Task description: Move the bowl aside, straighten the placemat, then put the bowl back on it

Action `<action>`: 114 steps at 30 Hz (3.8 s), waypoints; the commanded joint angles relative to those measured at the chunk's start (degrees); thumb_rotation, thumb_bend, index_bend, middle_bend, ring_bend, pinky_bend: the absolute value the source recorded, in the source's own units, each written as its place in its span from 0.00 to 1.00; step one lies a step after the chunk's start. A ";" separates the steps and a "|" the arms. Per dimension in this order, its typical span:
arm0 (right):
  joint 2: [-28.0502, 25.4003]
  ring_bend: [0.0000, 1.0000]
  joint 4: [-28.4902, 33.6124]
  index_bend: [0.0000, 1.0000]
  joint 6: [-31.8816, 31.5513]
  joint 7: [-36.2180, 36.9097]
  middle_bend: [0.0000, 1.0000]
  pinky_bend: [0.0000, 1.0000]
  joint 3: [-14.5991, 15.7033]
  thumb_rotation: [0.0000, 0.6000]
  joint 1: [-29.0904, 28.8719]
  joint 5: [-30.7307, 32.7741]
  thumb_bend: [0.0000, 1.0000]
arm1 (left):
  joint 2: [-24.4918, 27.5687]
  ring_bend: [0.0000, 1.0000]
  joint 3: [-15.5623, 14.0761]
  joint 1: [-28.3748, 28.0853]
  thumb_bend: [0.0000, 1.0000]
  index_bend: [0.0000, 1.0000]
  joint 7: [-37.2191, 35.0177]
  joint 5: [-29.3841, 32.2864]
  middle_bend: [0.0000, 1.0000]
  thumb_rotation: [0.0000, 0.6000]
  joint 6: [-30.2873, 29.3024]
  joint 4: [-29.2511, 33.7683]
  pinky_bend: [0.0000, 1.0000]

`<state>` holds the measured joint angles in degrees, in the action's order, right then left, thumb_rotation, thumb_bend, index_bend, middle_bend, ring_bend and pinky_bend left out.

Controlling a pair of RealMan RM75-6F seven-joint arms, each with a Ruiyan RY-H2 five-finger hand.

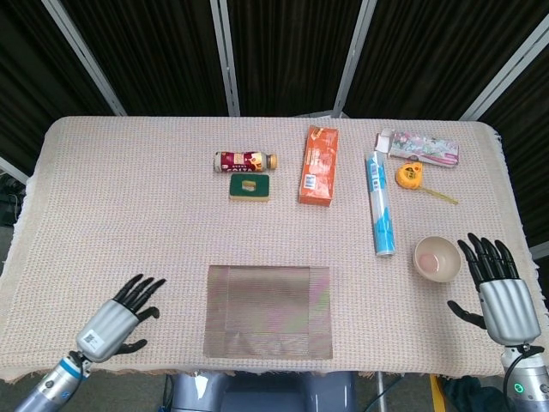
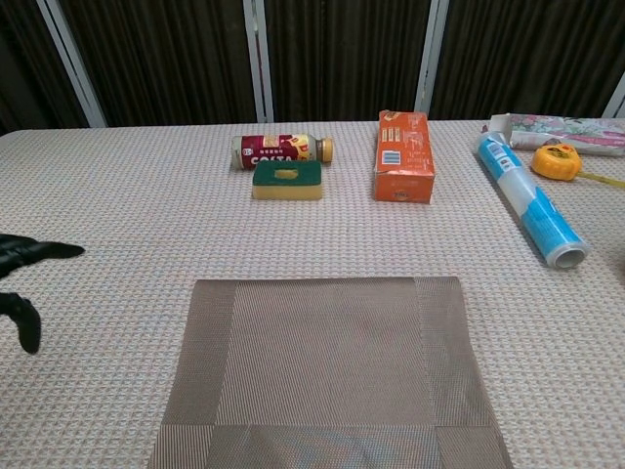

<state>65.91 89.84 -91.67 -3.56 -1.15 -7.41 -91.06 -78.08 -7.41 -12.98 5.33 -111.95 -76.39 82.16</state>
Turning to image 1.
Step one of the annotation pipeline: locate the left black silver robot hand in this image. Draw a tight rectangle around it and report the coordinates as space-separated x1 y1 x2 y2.
75 274 167 364

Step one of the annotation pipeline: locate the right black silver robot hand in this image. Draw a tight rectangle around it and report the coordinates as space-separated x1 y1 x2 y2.
446 233 542 347

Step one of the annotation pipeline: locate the beige bowl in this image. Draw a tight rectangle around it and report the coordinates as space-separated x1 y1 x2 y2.
413 235 462 284

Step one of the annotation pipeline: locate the brown woven placemat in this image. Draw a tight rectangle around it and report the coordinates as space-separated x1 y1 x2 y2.
201 264 335 361

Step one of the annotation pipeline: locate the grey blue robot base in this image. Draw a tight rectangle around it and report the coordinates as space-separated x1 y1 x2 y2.
165 371 357 412

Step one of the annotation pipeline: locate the dark teal bag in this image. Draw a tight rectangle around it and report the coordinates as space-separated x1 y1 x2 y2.
443 375 505 412

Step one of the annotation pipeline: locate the yellow strip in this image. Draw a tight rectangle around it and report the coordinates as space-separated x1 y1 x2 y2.
430 375 447 412

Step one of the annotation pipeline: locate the beige woven tablecloth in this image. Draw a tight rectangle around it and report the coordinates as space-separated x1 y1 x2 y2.
0 114 540 385

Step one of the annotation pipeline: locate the black equipment stand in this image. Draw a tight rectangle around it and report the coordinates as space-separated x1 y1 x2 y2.
0 171 25 228

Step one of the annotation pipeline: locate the dark pleated partition panel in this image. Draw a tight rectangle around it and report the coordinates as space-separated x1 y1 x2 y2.
342 0 549 121
0 0 117 173
226 0 361 117
475 42 549 248
59 0 228 117

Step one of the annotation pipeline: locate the yellow tape measure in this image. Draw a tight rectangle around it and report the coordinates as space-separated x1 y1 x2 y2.
394 161 459 206

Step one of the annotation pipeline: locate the blue white cling film roll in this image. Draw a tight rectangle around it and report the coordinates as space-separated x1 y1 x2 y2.
364 149 398 258

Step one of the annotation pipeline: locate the floral print box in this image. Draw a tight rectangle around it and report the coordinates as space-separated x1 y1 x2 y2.
375 128 461 167

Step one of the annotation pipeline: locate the green yellow sponge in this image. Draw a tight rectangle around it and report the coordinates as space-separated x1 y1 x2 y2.
229 173 272 202

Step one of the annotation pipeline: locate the red Costa coffee bottle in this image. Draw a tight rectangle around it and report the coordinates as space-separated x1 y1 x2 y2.
213 150 279 174

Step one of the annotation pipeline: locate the orange carton box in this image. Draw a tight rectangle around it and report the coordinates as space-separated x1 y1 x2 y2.
297 124 341 209

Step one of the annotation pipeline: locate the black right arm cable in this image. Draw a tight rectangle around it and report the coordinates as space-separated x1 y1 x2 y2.
502 345 542 412

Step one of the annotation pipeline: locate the thin blue cable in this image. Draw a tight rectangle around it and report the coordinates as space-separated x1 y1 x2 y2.
364 373 408 412

